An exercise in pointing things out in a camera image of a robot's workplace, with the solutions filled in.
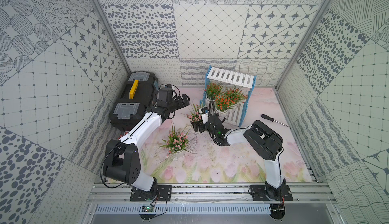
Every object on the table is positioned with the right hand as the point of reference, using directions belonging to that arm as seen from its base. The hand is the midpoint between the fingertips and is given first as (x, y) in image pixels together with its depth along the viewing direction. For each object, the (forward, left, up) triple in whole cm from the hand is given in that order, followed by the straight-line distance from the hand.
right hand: (198, 119), depth 96 cm
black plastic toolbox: (+12, +38, +12) cm, 42 cm away
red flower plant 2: (+16, -10, +11) cm, 21 cm away
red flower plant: (+12, -24, +11) cm, 29 cm away
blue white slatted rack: (+11, -27, +22) cm, 36 cm away
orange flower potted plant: (+5, -16, +11) cm, 20 cm away
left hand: (+2, +5, +17) cm, 18 cm away
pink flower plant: (-1, +2, +6) cm, 7 cm away
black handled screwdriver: (+4, -50, -5) cm, 51 cm away
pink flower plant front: (-20, +10, +9) cm, 24 cm away
